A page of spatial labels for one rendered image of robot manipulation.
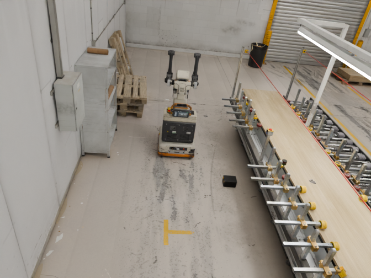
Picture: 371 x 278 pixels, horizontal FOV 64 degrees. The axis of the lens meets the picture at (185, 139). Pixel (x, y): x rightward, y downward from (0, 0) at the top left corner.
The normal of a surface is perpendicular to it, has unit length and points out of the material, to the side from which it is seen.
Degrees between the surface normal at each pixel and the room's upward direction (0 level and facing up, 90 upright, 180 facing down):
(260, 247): 0
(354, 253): 0
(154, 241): 0
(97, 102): 90
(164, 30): 90
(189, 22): 90
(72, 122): 90
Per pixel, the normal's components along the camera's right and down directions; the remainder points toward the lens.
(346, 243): 0.11, -0.84
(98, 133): 0.06, 0.55
